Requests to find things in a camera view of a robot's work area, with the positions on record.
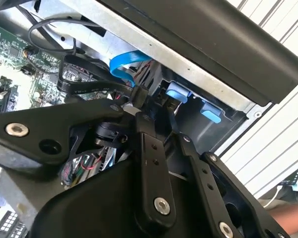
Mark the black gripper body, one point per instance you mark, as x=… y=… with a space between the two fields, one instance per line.
x=101 y=203

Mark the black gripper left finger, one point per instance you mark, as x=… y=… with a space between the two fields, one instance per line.
x=34 y=138

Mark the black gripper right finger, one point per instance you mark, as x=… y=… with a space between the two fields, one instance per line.
x=201 y=173

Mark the hard disk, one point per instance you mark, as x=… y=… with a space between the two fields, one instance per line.
x=177 y=93

